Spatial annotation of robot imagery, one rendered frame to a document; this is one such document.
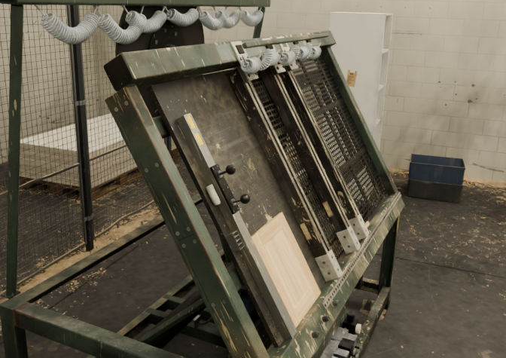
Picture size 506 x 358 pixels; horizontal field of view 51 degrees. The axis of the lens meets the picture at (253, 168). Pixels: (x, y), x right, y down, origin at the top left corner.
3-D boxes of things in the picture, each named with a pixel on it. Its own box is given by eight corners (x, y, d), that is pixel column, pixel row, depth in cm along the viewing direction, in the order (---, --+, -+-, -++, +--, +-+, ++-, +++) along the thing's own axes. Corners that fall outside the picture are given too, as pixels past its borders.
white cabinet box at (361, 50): (367, 201, 609) (385, 13, 548) (318, 194, 629) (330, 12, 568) (376, 185, 663) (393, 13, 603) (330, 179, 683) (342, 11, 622)
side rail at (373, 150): (381, 198, 372) (395, 193, 367) (312, 54, 367) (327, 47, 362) (383, 195, 379) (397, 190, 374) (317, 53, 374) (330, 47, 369)
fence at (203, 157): (284, 340, 208) (292, 338, 206) (175, 119, 204) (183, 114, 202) (288, 333, 212) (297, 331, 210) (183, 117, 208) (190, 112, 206)
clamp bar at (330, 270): (324, 283, 250) (370, 270, 238) (213, 53, 245) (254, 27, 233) (330, 274, 259) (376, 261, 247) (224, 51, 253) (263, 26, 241)
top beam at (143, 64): (114, 93, 181) (134, 79, 176) (101, 65, 181) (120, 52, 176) (324, 50, 371) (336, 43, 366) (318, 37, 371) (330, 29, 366)
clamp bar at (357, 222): (354, 242, 294) (394, 229, 282) (260, 46, 289) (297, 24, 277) (359, 236, 303) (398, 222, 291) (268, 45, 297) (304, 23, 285)
